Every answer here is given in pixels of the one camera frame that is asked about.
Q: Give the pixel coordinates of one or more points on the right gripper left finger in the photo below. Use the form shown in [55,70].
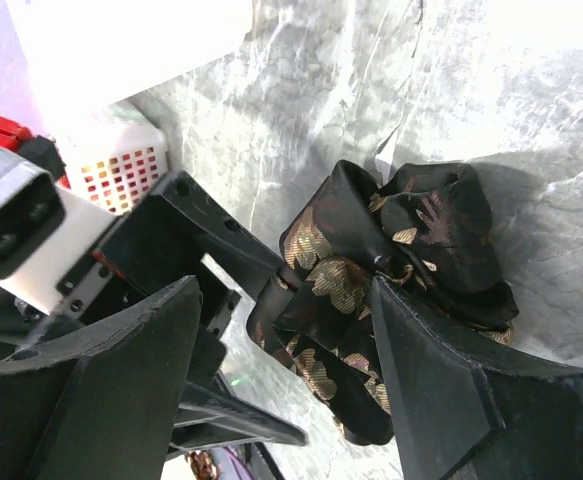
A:
[100,402]

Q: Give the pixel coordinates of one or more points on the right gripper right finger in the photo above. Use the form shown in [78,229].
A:
[466,407]

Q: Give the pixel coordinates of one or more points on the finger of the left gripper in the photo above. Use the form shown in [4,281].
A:
[209,415]

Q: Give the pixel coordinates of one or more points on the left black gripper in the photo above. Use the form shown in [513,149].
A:
[145,252]

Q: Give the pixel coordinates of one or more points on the dark floral patterned tie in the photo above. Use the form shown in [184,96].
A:
[361,253]

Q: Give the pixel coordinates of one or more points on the white fruit basket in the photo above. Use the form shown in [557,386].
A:
[113,156]

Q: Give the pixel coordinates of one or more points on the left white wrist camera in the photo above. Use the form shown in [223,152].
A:
[48,234]

